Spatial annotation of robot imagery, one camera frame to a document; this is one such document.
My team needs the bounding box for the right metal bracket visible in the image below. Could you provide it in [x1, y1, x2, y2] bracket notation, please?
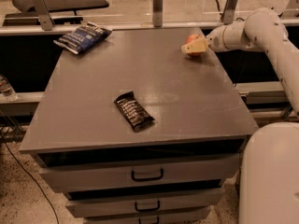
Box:
[221, 0, 238, 24]

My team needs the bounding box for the middle drawer black handle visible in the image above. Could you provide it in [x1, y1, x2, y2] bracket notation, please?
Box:
[135, 201, 161, 213]

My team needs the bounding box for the black snack bar wrapper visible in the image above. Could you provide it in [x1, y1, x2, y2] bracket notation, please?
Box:
[114, 91, 155, 133]

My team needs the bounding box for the metal bracket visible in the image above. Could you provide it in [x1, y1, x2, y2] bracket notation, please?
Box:
[32, 0, 54, 31]
[221, 0, 238, 24]
[152, 0, 164, 27]

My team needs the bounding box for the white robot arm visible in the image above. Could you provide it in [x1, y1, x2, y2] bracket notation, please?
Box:
[181, 7, 299, 224]

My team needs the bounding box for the top drawer black handle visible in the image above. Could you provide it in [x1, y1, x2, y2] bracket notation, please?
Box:
[131, 169, 164, 182]

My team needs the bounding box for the bottom drawer black handle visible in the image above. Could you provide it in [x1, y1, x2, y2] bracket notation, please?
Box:
[138, 217, 160, 224]

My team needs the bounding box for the drawer black handle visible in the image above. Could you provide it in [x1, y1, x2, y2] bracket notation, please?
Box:
[131, 169, 164, 182]
[135, 201, 161, 213]
[138, 217, 160, 224]

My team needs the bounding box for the blue chip bag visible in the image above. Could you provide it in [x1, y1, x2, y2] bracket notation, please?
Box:
[54, 22, 112, 55]

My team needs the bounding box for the clear plastic water bottle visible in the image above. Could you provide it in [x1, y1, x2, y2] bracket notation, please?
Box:
[0, 75, 18, 102]

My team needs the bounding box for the grey drawer cabinet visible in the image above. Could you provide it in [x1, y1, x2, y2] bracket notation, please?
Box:
[20, 28, 256, 224]

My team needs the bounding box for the left metal bracket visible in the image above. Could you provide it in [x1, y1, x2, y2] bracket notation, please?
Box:
[32, 0, 54, 31]

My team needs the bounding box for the middle metal bracket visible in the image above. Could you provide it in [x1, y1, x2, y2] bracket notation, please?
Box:
[152, 0, 164, 27]

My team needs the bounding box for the black floor cable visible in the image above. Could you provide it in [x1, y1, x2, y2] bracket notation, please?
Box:
[0, 131, 60, 224]

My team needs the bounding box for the red apple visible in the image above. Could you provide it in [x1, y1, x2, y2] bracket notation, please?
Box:
[185, 34, 202, 57]

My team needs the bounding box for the dark bench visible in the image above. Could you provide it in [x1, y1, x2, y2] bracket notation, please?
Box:
[3, 0, 109, 26]

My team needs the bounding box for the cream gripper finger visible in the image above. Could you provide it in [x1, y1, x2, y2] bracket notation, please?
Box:
[181, 38, 208, 54]

